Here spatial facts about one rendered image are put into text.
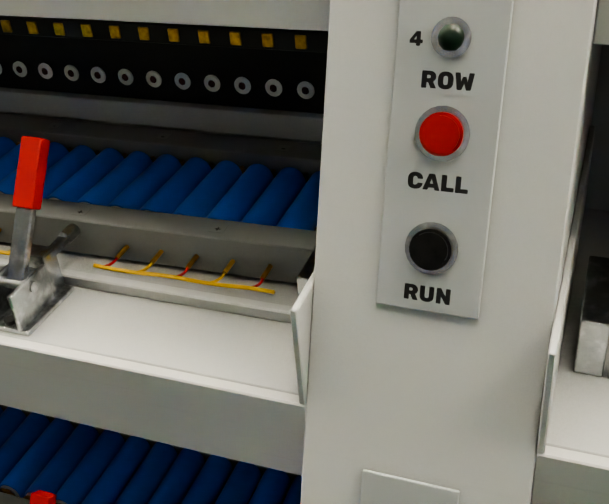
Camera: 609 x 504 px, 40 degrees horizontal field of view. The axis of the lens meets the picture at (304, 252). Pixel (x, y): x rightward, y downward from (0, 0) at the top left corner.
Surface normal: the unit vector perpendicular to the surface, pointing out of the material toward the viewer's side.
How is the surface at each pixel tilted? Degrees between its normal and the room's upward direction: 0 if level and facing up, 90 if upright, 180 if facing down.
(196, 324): 21
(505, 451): 90
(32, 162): 76
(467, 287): 90
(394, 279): 90
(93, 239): 111
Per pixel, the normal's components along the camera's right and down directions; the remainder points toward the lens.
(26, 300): 0.94, 0.13
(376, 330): -0.35, 0.21
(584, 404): -0.07, -0.83
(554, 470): -0.34, 0.54
